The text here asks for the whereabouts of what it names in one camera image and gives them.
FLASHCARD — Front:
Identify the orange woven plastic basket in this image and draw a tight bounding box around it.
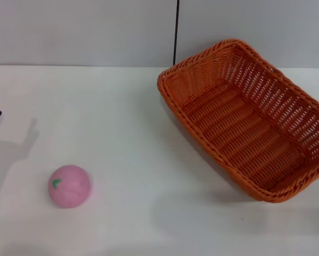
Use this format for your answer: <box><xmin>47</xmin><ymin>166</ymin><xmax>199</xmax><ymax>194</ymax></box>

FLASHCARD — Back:
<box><xmin>156</xmin><ymin>38</ymin><xmax>319</xmax><ymax>204</ymax></box>

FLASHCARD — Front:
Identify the pink toy peach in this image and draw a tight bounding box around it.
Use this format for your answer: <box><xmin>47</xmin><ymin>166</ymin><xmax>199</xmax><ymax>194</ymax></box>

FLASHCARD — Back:
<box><xmin>47</xmin><ymin>164</ymin><xmax>92</xmax><ymax>209</ymax></box>

